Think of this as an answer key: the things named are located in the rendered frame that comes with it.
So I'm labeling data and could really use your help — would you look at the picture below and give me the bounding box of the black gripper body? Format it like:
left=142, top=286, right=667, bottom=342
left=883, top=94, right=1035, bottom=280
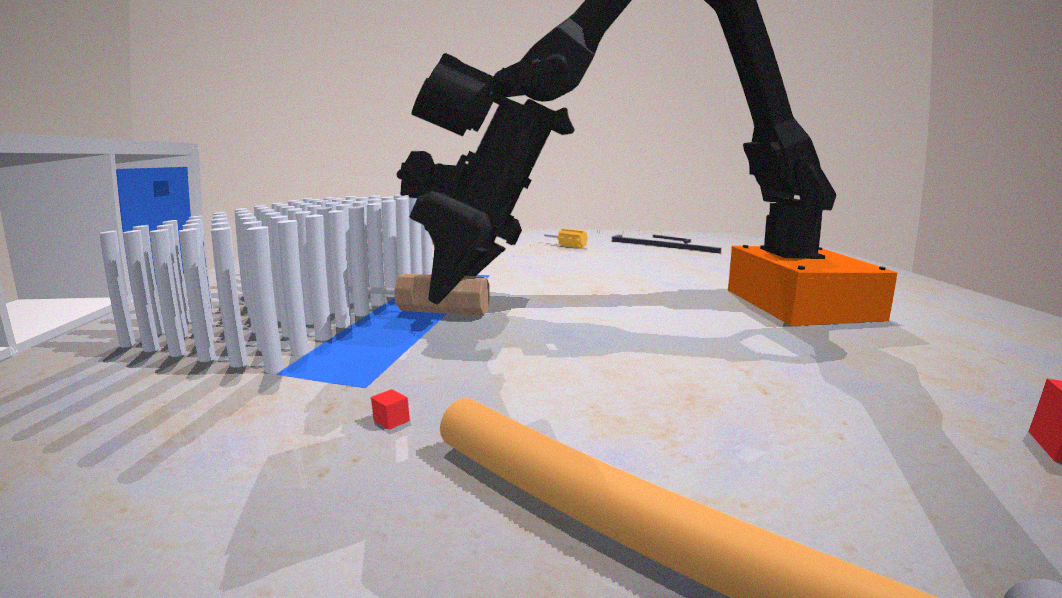
left=409, top=144, right=533, bottom=249

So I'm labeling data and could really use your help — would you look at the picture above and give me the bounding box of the blue flat strip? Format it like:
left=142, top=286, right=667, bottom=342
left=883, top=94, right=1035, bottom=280
left=277, top=298, right=447, bottom=388

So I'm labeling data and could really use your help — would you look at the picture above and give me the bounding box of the yellow screwdriver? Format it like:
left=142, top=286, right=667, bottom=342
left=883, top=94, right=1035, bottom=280
left=544, top=229, right=587, bottom=247

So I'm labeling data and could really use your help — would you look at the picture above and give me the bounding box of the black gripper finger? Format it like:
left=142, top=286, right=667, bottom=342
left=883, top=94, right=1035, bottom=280
left=466, top=242, right=506, bottom=276
left=424, top=225, right=489, bottom=304

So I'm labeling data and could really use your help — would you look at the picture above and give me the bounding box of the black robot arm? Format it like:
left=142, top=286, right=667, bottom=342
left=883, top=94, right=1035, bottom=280
left=396, top=0, right=836, bottom=259

